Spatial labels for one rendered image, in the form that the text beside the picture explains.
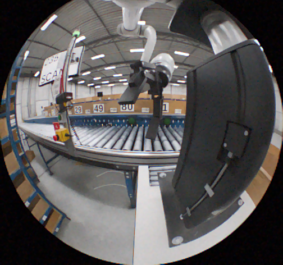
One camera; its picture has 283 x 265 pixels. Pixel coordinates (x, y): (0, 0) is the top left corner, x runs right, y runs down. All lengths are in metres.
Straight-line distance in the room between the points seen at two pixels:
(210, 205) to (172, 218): 0.12
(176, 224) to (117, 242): 0.82
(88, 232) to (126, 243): 0.35
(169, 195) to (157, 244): 0.15
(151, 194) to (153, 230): 0.11
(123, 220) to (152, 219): 0.79
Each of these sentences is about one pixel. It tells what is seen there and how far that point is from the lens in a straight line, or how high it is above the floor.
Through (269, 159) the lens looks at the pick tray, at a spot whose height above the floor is 0.82.
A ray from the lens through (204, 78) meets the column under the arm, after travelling 0.15.
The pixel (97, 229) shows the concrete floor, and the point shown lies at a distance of 1.08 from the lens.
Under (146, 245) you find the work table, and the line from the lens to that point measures 0.25.
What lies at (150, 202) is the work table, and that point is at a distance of 0.27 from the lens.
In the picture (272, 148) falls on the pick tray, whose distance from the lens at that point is 0.98.
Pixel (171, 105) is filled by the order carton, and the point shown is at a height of 0.99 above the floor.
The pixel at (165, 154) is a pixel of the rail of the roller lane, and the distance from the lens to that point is 0.45.
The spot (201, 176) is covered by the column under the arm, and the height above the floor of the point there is 0.89.
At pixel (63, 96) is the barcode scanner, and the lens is 0.51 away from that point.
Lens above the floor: 1.00
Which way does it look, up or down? 14 degrees down
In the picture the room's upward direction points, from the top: straight up
